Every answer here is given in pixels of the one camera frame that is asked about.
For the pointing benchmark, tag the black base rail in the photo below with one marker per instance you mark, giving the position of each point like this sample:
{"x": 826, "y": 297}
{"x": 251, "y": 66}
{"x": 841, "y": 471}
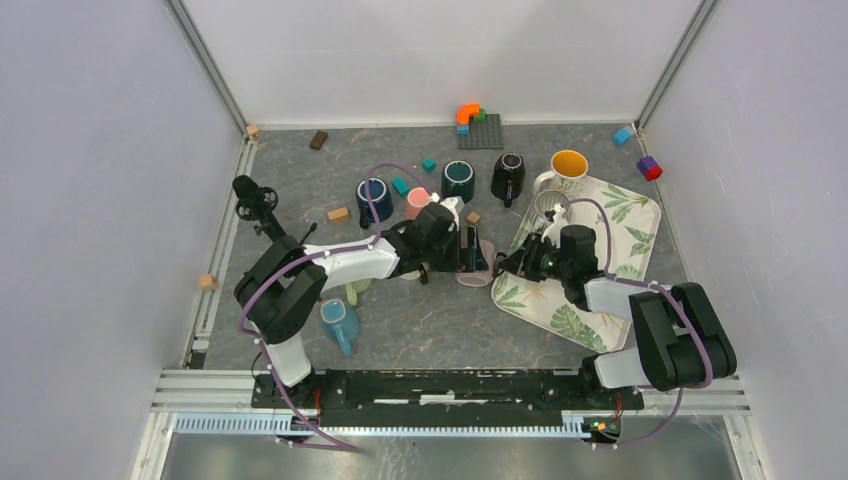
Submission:
{"x": 442, "y": 398}

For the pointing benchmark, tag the floral leaf tray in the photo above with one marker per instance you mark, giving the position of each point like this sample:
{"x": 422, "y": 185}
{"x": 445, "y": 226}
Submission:
{"x": 626, "y": 234}

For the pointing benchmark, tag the navy blue mug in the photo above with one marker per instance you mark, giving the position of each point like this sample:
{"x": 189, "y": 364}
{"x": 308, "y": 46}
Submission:
{"x": 373, "y": 197}

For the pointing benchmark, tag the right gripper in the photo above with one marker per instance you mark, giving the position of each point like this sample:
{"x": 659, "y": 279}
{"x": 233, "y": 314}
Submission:
{"x": 521, "y": 262}

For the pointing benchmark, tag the wooden block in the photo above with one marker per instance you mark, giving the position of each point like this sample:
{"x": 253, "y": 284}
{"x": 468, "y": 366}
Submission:
{"x": 338, "y": 215}

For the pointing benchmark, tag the mauve purple mug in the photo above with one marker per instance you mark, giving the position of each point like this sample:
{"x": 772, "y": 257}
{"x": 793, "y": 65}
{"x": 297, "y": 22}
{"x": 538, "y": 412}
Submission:
{"x": 482, "y": 276}

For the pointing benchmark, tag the grey lego baseplate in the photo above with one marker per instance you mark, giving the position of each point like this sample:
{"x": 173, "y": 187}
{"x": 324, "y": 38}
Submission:
{"x": 487, "y": 135}

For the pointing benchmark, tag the dark green mug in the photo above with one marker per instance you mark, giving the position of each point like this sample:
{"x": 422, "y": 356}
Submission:
{"x": 458, "y": 180}

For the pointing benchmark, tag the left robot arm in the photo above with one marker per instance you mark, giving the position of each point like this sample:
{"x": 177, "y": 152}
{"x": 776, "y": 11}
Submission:
{"x": 280, "y": 290}

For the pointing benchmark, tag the teal cube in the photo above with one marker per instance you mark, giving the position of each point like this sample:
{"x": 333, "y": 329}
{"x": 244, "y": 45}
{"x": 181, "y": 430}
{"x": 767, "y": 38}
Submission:
{"x": 429, "y": 165}

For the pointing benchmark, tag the black mug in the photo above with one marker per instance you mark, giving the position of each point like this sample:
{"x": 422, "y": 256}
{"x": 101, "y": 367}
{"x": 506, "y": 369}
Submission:
{"x": 508, "y": 178}

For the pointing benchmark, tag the light blue block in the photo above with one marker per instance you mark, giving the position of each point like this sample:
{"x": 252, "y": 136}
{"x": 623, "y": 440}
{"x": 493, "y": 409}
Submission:
{"x": 623, "y": 135}

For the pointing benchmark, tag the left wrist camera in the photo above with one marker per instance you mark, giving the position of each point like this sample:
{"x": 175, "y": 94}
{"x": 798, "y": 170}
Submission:
{"x": 454, "y": 205}

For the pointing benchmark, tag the light green mug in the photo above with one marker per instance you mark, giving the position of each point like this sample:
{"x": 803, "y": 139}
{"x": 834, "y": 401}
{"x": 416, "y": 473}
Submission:
{"x": 354, "y": 289}

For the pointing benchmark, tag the purple and red block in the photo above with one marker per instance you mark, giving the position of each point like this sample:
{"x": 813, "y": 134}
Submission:
{"x": 649, "y": 168}

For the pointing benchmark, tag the cream white mug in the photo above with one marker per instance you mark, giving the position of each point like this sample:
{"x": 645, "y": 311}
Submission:
{"x": 414, "y": 275}

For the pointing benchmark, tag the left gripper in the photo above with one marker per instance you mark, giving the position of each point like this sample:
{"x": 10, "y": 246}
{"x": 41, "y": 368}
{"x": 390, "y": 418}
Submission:
{"x": 471, "y": 259}

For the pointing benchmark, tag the white ribbed mug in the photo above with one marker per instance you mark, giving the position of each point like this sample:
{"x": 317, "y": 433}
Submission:
{"x": 542, "y": 202}

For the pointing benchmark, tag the wooden cube by rail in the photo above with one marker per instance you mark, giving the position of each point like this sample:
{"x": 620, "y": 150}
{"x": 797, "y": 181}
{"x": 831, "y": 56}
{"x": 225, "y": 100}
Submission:
{"x": 207, "y": 283}

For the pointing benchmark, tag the brown block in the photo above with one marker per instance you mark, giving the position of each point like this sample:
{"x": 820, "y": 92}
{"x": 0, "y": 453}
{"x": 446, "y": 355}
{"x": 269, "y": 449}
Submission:
{"x": 319, "y": 139}

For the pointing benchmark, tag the orange curved lego piece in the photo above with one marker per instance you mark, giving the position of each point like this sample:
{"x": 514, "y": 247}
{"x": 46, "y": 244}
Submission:
{"x": 466, "y": 113}

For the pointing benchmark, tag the light blue mug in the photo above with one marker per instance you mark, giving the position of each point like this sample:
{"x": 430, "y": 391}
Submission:
{"x": 341, "y": 324}

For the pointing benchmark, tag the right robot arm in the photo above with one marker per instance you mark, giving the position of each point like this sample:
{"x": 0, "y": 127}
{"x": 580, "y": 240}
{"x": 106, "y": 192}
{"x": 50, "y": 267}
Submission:
{"x": 680, "y": 342}

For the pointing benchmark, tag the teal block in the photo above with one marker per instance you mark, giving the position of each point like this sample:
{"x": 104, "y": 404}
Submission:
{"x": 401, "y": 187}

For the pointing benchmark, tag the white floral mug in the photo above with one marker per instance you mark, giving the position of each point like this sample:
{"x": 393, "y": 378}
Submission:
{"x": 565, "y": 174}

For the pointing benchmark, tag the pink mug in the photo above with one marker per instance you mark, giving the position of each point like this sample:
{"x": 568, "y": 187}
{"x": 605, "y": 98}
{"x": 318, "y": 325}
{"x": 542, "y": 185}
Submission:
{"x": 416, "y": 199}

